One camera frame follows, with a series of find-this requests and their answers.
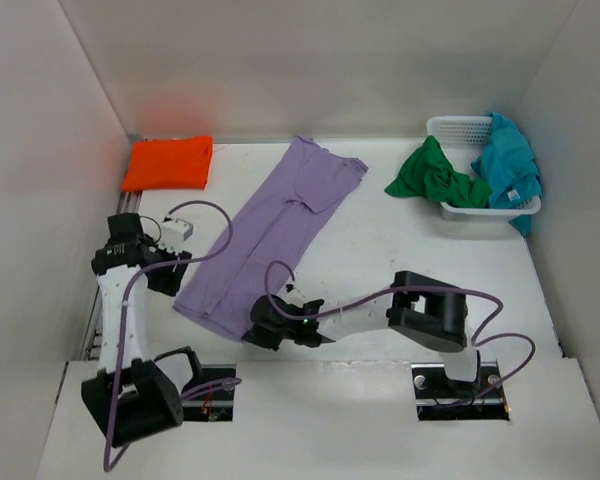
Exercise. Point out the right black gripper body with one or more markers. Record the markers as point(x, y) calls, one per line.
point(271, 337)

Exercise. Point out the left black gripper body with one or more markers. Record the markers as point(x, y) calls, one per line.
point(165, 279)

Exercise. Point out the orange t shirt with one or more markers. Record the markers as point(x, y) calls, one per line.
point(169, 164)

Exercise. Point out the lavender t shirt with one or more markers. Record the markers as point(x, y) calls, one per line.
point(278, 222)

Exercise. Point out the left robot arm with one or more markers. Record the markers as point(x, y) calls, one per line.
point(134, 395)

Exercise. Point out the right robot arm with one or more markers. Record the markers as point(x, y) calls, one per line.
point(436, 321)

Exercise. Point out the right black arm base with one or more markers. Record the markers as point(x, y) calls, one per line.
point(438, 398)

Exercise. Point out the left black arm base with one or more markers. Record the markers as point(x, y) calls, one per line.
point(214, 406)

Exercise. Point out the green t shirt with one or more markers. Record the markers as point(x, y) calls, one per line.
point(427, 173)

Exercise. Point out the white laundry basket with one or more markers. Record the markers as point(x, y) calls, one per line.
point(462, 139)

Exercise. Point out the teal t shirt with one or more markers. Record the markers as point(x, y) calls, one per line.
point(507, 164)

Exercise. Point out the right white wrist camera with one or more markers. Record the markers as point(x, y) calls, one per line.
point(292, 292)

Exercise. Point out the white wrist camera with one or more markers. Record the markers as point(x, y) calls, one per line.
point(292, 292)
point(174, 233)

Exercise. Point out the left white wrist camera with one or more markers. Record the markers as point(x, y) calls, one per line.
point(174, 233)

